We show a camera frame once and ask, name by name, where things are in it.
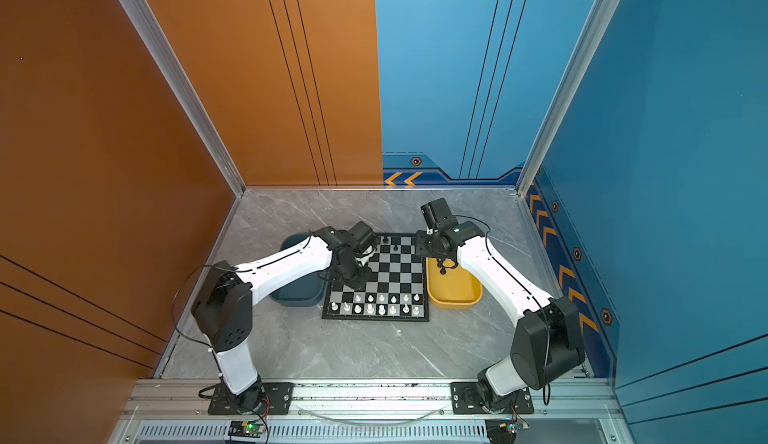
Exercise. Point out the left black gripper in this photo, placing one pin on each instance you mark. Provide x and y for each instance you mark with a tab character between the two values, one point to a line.
361	282

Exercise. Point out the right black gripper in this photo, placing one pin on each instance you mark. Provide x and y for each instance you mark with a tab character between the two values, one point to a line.
420	249

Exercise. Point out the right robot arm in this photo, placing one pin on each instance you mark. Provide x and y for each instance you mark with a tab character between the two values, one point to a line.
547	342

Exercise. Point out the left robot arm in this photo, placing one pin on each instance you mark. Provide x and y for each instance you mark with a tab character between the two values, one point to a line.
223	306

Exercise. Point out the left green circuit board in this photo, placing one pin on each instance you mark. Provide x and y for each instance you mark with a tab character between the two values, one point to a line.
248	431

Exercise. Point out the green circuit board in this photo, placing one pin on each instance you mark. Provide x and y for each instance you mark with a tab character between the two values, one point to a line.
504	431
248	431

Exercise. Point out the right green circuit board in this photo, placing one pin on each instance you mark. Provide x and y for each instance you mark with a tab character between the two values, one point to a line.
504	431

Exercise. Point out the teal plastic tray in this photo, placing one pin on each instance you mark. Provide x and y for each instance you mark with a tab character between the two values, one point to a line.
306	291

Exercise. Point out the yellow plastic tray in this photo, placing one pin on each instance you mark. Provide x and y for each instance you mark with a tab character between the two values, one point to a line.
449	286

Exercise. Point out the black white chessboard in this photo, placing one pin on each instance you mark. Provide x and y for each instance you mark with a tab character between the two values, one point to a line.
395	290

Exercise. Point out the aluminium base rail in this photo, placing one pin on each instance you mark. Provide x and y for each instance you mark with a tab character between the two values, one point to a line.
408	410

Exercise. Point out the aluminium corner post right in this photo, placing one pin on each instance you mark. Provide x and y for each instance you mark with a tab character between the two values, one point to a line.
591	35

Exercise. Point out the aluminium corner post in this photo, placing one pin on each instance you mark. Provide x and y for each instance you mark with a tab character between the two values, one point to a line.
154	39
591	35

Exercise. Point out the aluminium corner post left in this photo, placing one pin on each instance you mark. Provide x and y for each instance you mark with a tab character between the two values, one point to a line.
154	39

